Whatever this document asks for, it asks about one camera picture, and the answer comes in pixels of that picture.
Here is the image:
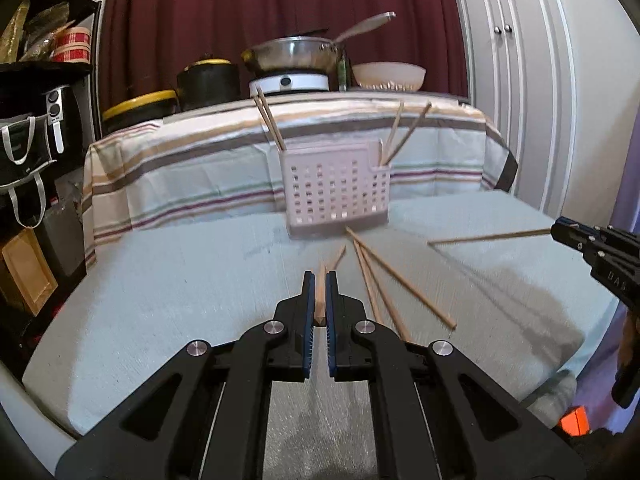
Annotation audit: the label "person right hand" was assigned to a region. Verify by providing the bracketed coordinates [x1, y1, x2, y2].
[617, 310, 639, 372]

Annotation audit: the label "grey foam table mat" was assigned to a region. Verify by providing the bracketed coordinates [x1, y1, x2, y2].
[23, 191, 616, 479]

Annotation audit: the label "white cabinet doors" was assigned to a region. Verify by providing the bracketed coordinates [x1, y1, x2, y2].
[457, 0, 639, 224]

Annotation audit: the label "wooden board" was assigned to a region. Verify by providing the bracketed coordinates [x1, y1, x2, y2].
[1, 230, 58, 316]

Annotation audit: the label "white patterned bowl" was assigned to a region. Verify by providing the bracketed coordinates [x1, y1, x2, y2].
[352, 62, 426, 92]

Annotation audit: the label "pink perforated utensil basket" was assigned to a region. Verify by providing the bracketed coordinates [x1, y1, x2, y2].
[280, 140, 390, 237]

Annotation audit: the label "striped tablecloth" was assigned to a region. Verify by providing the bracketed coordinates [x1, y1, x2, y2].
[82, 91, 518, 263]

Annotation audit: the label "black yellow round container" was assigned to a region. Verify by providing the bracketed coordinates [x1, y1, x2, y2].
[102, 90, 179, 136]

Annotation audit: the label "wooden chopstick short centre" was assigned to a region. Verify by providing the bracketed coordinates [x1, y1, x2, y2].
[255, 86, 289, 154]

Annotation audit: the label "white portable stove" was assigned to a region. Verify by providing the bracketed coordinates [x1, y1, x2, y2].
[248, 72, 330, 96]

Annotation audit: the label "steel frying pan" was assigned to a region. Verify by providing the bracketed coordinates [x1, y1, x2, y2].
[241, 11, 396, 74]

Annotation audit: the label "black pot yellow lid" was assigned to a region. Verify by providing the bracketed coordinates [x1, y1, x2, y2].
[177, 58, 241, 112]

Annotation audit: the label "red white tape roll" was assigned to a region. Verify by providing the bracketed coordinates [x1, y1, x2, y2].
[51, 27, 91, 64]

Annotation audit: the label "dark red curtain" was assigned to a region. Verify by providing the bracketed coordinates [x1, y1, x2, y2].
[99, 0, 468, 108]

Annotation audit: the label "black shelf unit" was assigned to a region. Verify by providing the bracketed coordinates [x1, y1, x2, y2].
[0, 0, 104, 311]

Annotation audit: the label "black bag grey straps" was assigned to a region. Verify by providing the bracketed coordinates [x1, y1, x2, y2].
[0, 114, 57, 230]

